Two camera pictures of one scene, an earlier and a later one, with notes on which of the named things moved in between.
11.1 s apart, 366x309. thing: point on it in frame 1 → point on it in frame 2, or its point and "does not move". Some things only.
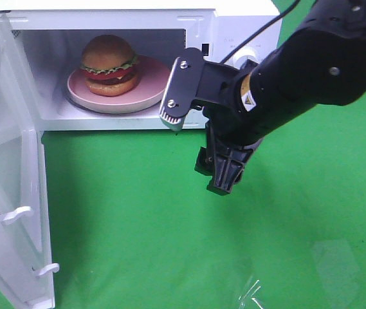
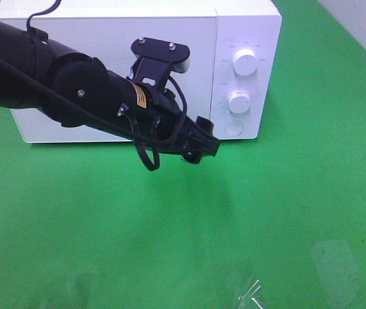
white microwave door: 13,248 → 109,39
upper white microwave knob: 244,53 does not move
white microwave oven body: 105,65 → 37,128
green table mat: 132,226 does not move
